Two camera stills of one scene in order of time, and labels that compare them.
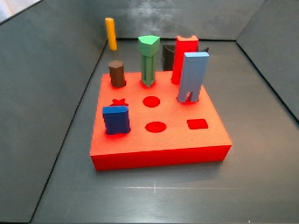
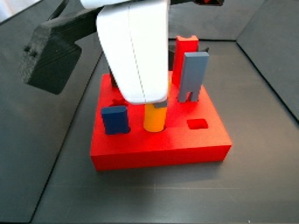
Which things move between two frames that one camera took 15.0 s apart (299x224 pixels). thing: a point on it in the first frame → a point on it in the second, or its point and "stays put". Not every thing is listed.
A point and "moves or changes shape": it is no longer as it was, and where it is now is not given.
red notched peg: [185, 45] stays put
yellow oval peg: [111, 34] moves or changes shape
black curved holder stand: [169, 53] stays put
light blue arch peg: [193, 75] stays put
